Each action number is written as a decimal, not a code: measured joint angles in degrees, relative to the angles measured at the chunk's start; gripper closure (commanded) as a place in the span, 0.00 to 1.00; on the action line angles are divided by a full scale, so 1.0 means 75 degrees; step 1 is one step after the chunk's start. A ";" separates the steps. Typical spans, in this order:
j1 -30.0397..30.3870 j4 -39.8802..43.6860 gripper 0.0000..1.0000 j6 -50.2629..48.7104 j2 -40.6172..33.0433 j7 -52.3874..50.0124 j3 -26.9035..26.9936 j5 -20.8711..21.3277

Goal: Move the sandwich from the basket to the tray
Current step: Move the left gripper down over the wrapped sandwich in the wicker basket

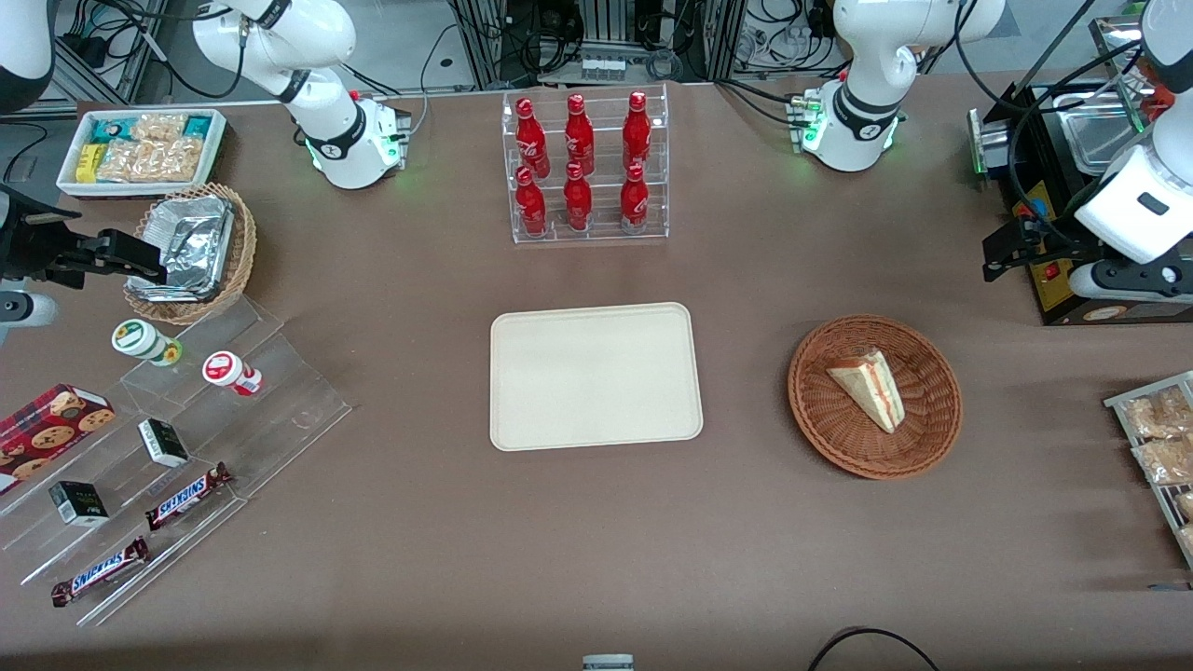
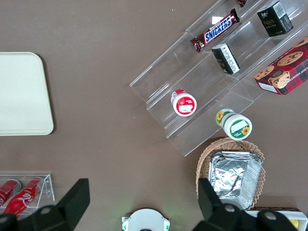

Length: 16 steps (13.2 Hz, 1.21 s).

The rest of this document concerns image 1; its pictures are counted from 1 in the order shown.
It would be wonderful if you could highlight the silver foil container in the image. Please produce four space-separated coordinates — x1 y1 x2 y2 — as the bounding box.
129 195 237 305

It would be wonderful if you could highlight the triangular sandwich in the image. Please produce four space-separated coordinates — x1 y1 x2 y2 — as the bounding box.
826 348 907 434

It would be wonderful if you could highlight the oval brown wicker basket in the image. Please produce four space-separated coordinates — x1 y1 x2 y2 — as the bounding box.
122 182 259 326

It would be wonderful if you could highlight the beige plastic tray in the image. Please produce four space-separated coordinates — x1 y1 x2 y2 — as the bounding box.
490 302 705 453

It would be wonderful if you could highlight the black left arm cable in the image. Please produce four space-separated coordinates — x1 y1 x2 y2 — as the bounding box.
951 0 1152 245

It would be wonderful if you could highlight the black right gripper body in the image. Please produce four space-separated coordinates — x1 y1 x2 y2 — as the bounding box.
0 186 87 285

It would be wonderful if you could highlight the red lidded yogurt cup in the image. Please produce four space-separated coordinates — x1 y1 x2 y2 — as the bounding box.
201 349 265 398

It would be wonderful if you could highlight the steel warmer pan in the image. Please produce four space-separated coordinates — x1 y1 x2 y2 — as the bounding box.
1061 104 1149 176

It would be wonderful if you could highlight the red plaid cookie box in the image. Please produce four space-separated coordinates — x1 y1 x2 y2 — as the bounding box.
0 383 117 496

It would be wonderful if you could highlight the round brown wicker basket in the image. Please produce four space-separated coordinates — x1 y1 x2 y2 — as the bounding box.
788 315 963 481

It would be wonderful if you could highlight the white rectangular snack box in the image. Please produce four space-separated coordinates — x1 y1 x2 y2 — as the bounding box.
56 108 228 199

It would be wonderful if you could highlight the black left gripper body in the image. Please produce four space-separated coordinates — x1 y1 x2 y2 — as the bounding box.
1023 219 1108 281

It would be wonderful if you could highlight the red cola bottle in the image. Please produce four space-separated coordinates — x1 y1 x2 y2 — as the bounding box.
514 166 549 237
514 97 551 178
564 93 597 176
619 163 651 230
562 162 595 233
622 90 653 171

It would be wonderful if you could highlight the clear acrylic bottle rack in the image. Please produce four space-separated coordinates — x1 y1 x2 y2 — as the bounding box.
501 83 671 246

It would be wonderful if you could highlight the aluminium frame rack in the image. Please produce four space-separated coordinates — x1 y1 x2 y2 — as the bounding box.
446 0 748 91

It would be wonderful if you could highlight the small clear cracker bag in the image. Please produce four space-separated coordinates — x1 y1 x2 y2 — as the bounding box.
130 113 188 144

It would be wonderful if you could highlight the black food warmer machine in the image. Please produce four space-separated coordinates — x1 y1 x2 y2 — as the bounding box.
967 14 1193 327

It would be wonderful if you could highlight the large clear cracker bag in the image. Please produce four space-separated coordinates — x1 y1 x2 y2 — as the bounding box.
96 137 204 184

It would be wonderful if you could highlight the snickers bar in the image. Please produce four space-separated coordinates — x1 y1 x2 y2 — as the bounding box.
50 535 152 609
144 461 235 533

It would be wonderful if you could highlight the clear acrylic stepped display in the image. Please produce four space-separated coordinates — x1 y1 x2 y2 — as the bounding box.
0 295 354 628

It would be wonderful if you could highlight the small black box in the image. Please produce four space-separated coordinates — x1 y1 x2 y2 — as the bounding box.
48 480 111 528
137 418 191 470

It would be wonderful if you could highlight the green lidded yogurt cup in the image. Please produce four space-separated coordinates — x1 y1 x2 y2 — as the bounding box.
111 318 185 367

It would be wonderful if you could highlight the metal wire rack tray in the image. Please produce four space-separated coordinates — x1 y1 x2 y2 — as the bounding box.
1104 370 1193 570

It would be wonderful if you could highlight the black table edge cable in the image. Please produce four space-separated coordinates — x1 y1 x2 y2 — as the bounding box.
806 626 943 671

